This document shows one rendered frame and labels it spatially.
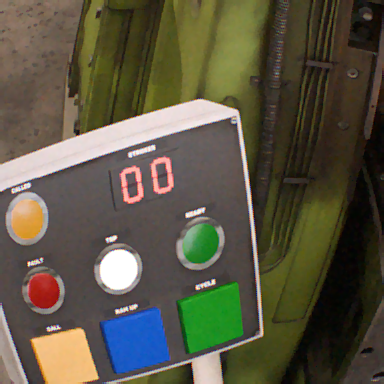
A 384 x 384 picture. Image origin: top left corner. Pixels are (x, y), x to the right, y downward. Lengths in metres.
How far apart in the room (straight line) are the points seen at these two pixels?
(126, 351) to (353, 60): 0.50
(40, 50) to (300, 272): 1.71
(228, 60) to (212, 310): 0.32
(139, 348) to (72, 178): 0.22
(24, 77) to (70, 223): 2.00
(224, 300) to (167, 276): 0.08
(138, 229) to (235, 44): 0.30
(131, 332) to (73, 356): 0.08
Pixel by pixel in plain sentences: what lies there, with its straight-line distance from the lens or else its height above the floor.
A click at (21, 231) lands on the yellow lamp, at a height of 1.16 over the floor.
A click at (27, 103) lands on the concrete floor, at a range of 3.15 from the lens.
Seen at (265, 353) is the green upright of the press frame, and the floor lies 0.53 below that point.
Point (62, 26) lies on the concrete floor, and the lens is 3.45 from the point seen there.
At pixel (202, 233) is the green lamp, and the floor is 1.10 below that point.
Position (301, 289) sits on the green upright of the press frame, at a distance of 1.83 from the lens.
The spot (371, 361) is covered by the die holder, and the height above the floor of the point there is 0.73.
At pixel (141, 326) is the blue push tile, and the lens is 1.32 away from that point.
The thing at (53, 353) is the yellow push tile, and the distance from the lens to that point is 1.28.
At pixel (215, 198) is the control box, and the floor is 1.13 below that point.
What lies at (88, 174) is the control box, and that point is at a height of 1.18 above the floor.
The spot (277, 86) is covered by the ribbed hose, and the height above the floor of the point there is 1.12.
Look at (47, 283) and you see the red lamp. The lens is 1.26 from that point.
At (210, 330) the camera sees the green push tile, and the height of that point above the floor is 1.00.
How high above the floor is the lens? 2.06
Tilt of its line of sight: 44 degrees down
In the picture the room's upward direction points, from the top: 11 degrees clockwise
